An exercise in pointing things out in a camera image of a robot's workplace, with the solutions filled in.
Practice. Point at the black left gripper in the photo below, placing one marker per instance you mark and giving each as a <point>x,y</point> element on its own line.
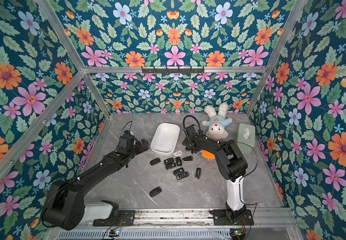
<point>140,148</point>

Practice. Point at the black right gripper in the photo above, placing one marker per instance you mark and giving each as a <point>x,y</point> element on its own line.
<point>188,142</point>

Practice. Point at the white plastic storage box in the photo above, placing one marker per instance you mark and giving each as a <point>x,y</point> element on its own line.
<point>165,139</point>

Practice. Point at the black car key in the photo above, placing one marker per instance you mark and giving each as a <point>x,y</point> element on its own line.
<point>169,161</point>
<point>171,166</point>
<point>178,171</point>
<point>198,173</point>
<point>178,161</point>
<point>155,161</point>

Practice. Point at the black car key front isolated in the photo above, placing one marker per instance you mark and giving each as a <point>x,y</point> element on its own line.
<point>155,192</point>

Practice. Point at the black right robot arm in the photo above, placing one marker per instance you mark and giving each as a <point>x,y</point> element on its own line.
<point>231,164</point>

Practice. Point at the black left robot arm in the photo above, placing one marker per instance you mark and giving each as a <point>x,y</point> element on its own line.
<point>65,207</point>

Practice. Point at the black silver flip key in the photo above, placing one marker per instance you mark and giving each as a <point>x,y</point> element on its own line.
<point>187,159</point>

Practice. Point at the black key with chrome trim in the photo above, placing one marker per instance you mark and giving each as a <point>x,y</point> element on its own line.
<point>182,175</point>

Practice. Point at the green tissue box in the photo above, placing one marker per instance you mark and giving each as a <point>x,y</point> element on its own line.
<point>245,138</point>

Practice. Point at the orange plush toy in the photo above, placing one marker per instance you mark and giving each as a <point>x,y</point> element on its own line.
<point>208,155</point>

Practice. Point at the white plush bunny toy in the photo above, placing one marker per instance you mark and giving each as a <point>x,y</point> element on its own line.
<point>217,122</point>

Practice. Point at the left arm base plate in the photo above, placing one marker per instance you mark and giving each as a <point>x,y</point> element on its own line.
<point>114,218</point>

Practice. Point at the black wall hook rail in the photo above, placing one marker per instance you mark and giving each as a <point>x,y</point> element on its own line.
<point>172,70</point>

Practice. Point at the aluminium front rail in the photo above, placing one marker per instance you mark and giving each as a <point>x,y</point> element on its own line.
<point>259,218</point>

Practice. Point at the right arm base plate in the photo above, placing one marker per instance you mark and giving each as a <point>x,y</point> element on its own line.
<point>231,218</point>

